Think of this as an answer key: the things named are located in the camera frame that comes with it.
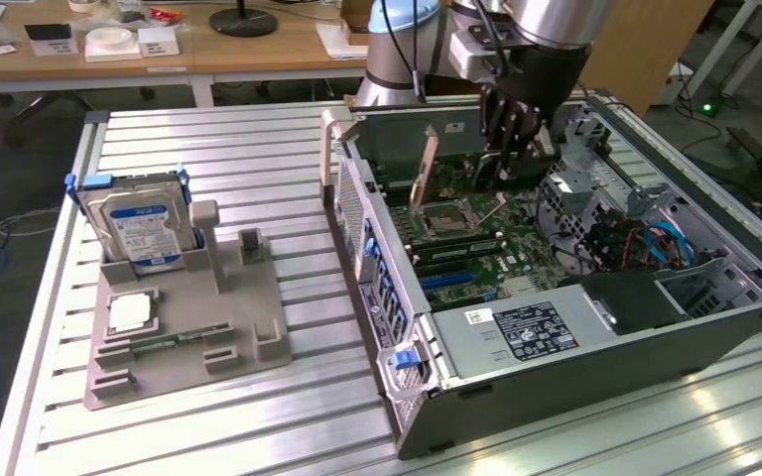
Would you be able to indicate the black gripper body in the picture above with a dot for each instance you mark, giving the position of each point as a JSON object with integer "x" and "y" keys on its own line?
{"x": 550, "y": 79}

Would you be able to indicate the graphics card with metal bracket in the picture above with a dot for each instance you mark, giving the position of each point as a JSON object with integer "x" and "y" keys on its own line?
{"x": 424, "y": 163}

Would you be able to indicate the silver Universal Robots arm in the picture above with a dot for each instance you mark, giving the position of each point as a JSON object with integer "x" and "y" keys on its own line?
{"x": 394, "y": 59}

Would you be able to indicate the wooden cabinet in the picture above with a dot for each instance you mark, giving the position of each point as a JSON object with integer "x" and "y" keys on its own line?
{"x": 640, "y": 49}

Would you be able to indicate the metal disk bay cage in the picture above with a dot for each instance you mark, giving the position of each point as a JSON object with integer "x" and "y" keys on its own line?
{"x": 580, "y": 198}

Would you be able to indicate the CPU socket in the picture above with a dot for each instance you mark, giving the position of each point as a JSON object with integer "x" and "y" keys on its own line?
{"x": 444, "y": 220}

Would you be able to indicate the installed black RAM stick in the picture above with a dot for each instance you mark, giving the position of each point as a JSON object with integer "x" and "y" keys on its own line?
{"x": 454, "y": 244}
{"x": 457, "y": 254}

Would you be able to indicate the green motherboard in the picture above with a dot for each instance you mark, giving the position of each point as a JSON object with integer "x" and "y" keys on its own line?
{"x": 520, "y": 258}

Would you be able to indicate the white paper stack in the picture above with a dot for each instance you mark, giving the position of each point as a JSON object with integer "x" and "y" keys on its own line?
{"x": 342, "y": 44}

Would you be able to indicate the blue expansion slot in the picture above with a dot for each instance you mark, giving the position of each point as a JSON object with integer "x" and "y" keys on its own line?
{"x": 448, "y": 281}

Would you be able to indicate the brown cardboard box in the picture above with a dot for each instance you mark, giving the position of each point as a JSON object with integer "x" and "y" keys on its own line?
{"x": 357, "y": 15}

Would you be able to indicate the grey power supply unit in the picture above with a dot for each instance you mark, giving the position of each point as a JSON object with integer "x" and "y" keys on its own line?
{"x": 526, "y": 332}

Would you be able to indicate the black round lamp base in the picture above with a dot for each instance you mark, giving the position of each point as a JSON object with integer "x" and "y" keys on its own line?
{"x": 243, "y": 22}

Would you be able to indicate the blue case latch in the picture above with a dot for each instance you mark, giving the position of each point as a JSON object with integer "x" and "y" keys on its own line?
{"x": 402, "y": 359}

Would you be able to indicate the open grey PC case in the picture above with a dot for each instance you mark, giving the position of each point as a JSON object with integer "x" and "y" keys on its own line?
{"x": 553, "y": 387}

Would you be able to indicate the white printed box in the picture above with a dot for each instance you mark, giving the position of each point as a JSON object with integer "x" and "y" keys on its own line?
{"x": 158, "y": 42}

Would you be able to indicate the red packet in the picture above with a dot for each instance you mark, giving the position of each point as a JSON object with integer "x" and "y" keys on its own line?
{"x": 163, "y": 16}

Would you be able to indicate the white box holding tape roll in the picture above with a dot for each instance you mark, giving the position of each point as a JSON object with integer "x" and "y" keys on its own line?
{"x": 112, "y": 44}

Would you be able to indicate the green RAM stick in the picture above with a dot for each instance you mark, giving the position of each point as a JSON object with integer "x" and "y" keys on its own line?
{"x": 166, "y": 341}

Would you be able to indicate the grey parts rack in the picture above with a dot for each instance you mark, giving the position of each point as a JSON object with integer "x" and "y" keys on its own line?
{"x": 190, "y": 367}

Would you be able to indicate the silver CPU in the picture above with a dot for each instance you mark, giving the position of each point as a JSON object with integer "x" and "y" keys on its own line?
{"x": 131, "y": 315}

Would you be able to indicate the white box with black top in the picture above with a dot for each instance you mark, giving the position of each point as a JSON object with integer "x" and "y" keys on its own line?
{"x": 51, "y": 39}

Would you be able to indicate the wooden desk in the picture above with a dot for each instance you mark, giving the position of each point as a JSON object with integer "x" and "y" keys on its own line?
{"x": 38, "y": 69}

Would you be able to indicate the black office chair base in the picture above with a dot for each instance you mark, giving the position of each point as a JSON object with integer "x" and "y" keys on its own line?
{"x": 31, "y": 106}

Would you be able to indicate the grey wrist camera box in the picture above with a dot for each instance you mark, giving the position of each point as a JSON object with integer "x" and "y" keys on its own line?
{"x": 470, "y": 54}

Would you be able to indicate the hard disk with blue bracket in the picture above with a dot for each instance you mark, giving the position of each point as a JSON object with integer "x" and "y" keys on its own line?
{"x": 139, "y": 228}

